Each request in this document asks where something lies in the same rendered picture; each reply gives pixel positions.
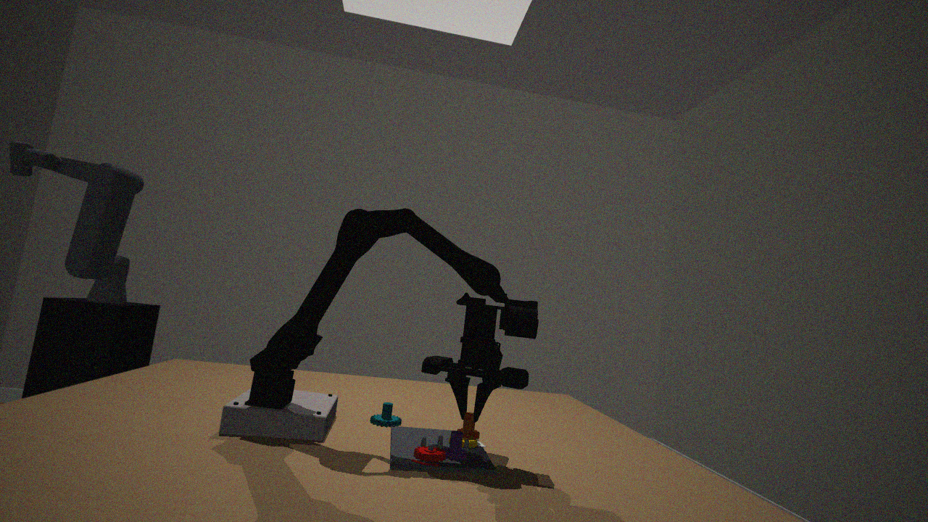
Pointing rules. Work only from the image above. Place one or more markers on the teal gear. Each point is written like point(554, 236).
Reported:
point(386, 418)

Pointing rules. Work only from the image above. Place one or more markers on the red gear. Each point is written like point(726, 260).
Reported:
point(430, 455)

